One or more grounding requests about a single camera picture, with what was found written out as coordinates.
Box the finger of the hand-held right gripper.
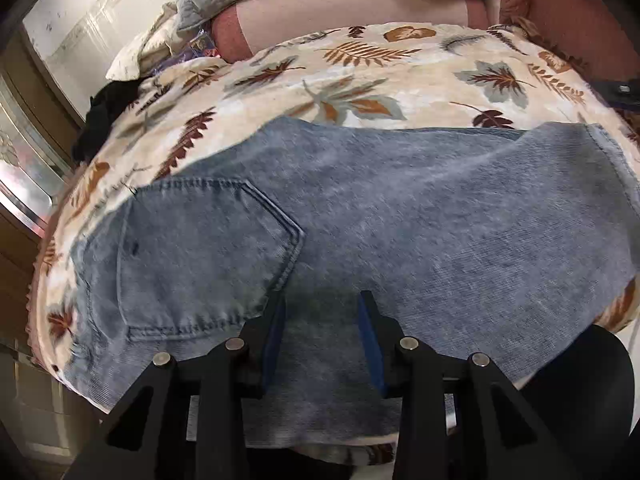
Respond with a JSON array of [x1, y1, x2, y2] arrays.
[[594, 78, 640, 112]]

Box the wooden cabinet with glass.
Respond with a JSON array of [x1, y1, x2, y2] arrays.
[[0, 25, 87, 261]]

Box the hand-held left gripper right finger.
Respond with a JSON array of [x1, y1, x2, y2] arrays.
[[357, 291, 581, 480]]

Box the leaf printed blanket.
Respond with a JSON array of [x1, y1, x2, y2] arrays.
[[27, 22, 640, 467]]

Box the black cloth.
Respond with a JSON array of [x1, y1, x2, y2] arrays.
[[71, 80, 145, 167]]

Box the white pillow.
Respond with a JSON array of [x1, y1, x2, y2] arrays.
[[105, 2, 187, 82]]

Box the pink and brown sofa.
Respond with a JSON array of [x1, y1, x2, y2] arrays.
[[210, 0, 640, 92]]

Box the purple plastic packet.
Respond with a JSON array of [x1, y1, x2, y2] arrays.
[[175, 30, 222, 62]]

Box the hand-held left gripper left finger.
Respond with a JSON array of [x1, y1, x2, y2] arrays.
[[65, 291, 287, 480]]

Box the blue denim pants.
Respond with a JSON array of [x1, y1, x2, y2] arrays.
[[70, 116, 640, 448]]

